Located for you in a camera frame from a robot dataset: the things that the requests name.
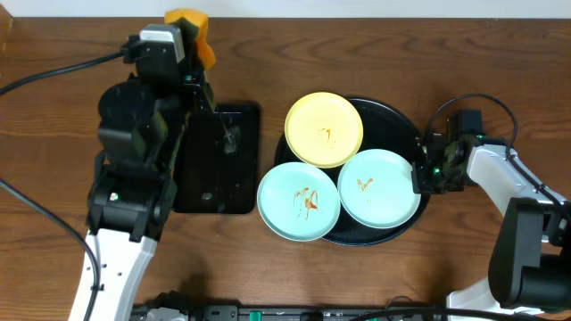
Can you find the pale blue plate front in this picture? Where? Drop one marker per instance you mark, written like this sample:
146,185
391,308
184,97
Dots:
298,201

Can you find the rectangular black tray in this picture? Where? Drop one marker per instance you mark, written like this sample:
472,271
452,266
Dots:
217,164

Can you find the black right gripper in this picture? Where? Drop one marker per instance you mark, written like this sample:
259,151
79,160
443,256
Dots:
421,185

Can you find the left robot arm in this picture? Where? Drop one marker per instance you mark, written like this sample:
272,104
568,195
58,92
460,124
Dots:
143,121

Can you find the black equipment bar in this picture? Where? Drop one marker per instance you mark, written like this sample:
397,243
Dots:
178,306

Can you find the pale green plate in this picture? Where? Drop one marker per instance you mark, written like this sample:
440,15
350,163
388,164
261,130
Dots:
376,190

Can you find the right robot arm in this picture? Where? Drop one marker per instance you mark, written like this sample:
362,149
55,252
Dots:
529,270

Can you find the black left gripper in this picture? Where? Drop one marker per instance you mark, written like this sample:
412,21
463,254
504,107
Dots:
191,84

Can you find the orange green sponge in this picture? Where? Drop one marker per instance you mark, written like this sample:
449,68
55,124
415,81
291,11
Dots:
194,28

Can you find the yellow plate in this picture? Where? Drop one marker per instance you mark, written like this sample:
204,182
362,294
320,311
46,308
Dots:
323,129

